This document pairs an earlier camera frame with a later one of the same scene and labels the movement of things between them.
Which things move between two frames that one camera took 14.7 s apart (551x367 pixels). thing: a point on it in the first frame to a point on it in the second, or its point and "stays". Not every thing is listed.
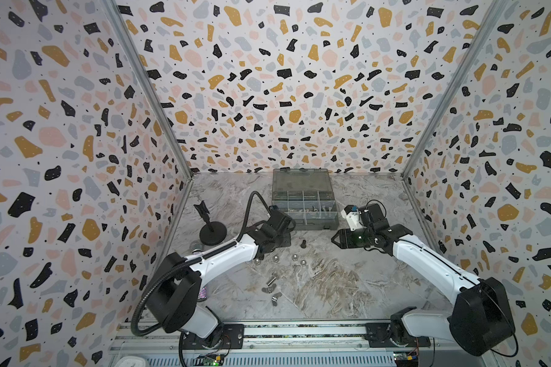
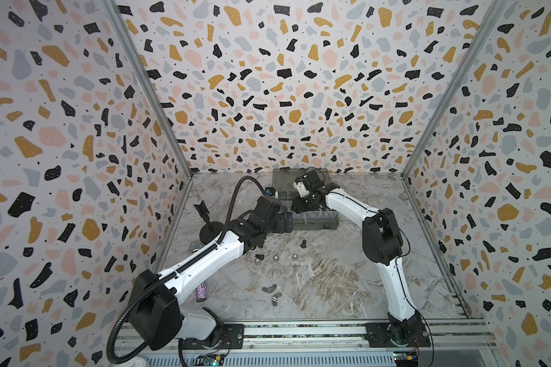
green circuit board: x=210 y=362 stays
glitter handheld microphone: x=196 y=248 stays
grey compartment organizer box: x=308 y=196 stays
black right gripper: x=343 y=235 to x=297 y=206
